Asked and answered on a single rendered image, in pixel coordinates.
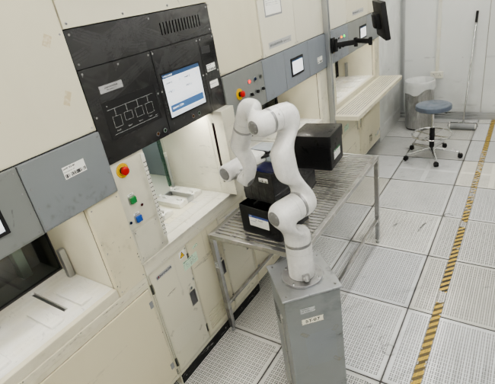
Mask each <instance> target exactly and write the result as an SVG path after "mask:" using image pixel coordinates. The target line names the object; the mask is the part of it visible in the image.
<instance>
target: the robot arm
mask: <svg viewBox="0 0 495 384"><path fill-rule="evenodd" d="M299 124H300V116H299V111H298V109H297V108H296V106H295V105H293V104H291V103H289V102H282V103H279V104H275V105H273V106H271V107H268V108H265V109H263V110H262V107H261V104H260V102H259V101H258V100H256V99H254V98H245V99H244V100H242V101H241V102H240V103H239V105H238V108H237V111H236V115H235V122H234V126H233V130H232V138H231V142H230V147H231V150H232V151H233V153H234V154H235V156H236V157H237V158H234V159H233V160H231V161H230V162H228V163H226V164H224V165H223V166H221V167H220V168H219V175H220V177H221V178H222V180H224V181H226V182H229V181H232V180H236V181H238V182H239V183H240V184H242V185H243V186H245V187H248V186H250V185H251V184H252V183H253V181H254V178H255V175H256V171H257V165H258V164H260V163H261V162H264V161H265V160H266V159H265V158H266V157H270V159H271V162H272V166H273V171H274V174H275V175H276V178H277V179H278V180H279V181H280V182H281V183H283V184H286V185H289V188H290V190H291V192H290V194H288V195H287V196H285V197H283V198H281V199H280V200H278V201H276V202H275V203H274V204H273V205H272V206H271V207H270V208H269V212H268V219H269V221H270V223H271V224H272V225H273V226H274V227H276V228H277V229H278V230H280V231H281V233H282V234H283V237H284V242H285V247H286V257H287V263H288V266H287V267H285V268H284V270H283V272H282V279H283V282H284V283H285V284H286V285H288V286H290V287H293V288H296V289H306V288H309V287H312V286H314V285H316V284H318V283H319V282H320V281H321V279H322V277H323V272H322V269H321V268H320V266H318V265H317V264H316V263H314V258H313V250H312V243H311V233H310V230H309V228H308V227H307V226H304V225H301V224H296V223H297V222H298V221H300V220H301V219H303V218H305V217H306V216H308V215H309V214H311V213H312V212H313V211H314V210H315V208H316V206H317V199H316V196H315V193H314V192H313V190H312V189H311V188H310V187H309V186H308V185H307V184H306V182H305V181H304V180H303V178H302V176H301V175H300V173H299V170H298V166H297V163H296V159H295V150H294V145H295V138H296V135H297V132H298V130H299ZM275 132H277V134H276V139H275V142H274V144H273V146H272V148H271V150H270V151H269V152H265V151H259V150H251V148H250V142H251V137H252V135H253V136H258V137H264V136H269V135H271V134H273V133H275ZM264 153H265V154H264Z"/></svg>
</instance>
